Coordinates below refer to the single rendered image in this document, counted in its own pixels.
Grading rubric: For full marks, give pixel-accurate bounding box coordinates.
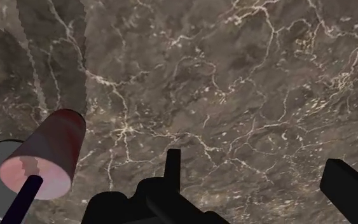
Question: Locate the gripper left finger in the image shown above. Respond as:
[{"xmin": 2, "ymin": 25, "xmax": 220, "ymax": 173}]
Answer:
[{"xmin": 81, "ymin": 148, "xmax": 231, "ymax": 224}]

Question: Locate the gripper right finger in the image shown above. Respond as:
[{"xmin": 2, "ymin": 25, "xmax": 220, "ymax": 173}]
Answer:
[{"xmin": 319, "ymin": 158, "xmax": 358, "ymax": 224}]

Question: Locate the dark red cup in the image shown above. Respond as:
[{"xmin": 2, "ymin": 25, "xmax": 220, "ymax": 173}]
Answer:
[{"xmin": 0, "ymin": 108, "xmax": 87, "ymax": 200}]

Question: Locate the dark blue rod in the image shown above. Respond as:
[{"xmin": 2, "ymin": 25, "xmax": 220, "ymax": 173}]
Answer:
[{"xmin": 0, "ymin": 174, "xmax": 45, "ymax": 224}]

